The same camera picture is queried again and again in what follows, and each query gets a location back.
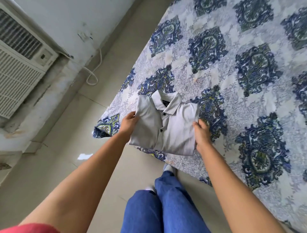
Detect person's left hand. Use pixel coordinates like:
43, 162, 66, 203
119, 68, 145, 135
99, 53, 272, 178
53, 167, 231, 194
118, 111, 140, 141

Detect person's right hand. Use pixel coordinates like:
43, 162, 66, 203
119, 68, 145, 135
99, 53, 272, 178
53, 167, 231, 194
193, 119, 213, 152

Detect white long-sleeved shirt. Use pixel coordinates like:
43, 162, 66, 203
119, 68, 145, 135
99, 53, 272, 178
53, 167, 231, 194
128, 90, 200, 157

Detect bed with blue patterned sheet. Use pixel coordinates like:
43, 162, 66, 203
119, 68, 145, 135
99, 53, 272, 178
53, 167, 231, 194
92, 0, 307, 233

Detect person's right forearm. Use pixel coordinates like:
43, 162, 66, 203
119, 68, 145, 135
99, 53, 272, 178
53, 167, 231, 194
196, 143, 286, 233

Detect person's left forearm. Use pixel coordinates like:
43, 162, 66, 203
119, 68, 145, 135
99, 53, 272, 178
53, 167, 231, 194
19, 133, 131, 233

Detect blue jeans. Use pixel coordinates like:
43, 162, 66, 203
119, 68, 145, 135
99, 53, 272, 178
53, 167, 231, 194
120, 170, 211, 233

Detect white air conditioner unit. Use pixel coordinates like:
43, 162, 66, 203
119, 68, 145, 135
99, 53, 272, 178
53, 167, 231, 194
0, 8, 59, 120

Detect white power cable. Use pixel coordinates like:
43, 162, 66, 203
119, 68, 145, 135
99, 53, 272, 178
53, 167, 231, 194
81, 48, 103, 86

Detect white wall socket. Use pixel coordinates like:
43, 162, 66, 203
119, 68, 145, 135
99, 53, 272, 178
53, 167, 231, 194
78, 31, 93, 43

